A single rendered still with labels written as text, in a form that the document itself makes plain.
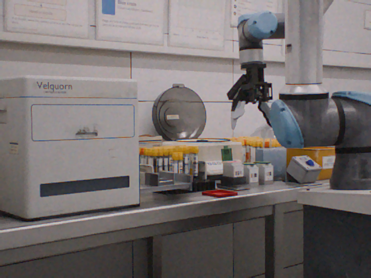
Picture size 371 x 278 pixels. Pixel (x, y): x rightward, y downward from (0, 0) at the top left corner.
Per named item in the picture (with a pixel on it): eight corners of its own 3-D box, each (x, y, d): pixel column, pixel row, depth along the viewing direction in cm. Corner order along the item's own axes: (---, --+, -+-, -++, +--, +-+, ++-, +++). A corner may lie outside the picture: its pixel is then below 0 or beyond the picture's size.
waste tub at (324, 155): (317, 181, 178) (317, 149, 178) (284, 177, 189) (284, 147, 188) (342, 177, 187) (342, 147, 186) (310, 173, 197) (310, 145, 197)
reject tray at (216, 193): (218, 197, 145) (218, 194, 145) (201, 194, 150) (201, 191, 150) (238, 194, 149) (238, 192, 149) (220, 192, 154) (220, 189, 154)
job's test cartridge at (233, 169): (233, 185, 159) (233, 162, 159) (222, 183, 163) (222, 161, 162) (244, 183, 162) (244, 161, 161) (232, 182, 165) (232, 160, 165)
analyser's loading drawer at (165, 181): (124, 198, 131) (124, 177, 131) (109, 195, 136) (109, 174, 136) (192, 190, 144) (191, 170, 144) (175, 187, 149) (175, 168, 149)
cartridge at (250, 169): (249, 186, 165) (249, 164, 164) (238, 185, 168) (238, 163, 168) (258, 185, 167) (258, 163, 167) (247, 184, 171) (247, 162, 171)
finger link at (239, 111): (234, 123, 167) (248, 97, 169) (223, 124, 172) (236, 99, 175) (241, 128, 168) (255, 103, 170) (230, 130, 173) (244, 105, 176)
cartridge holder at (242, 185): (236, 190, 157) (236, 178, 157) (216, 187, 164) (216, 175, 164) (250, 188, 160) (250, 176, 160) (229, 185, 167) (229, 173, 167)
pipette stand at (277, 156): (266, 181, 176) (266, 149, 176) (252, 179, 182) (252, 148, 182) (289, 179, 182) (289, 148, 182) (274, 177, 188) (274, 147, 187)
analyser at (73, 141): (26, 222, 115) (23, 74, 113) (-23, 205, 136) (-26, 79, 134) (150, 204, 134) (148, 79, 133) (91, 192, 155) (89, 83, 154)
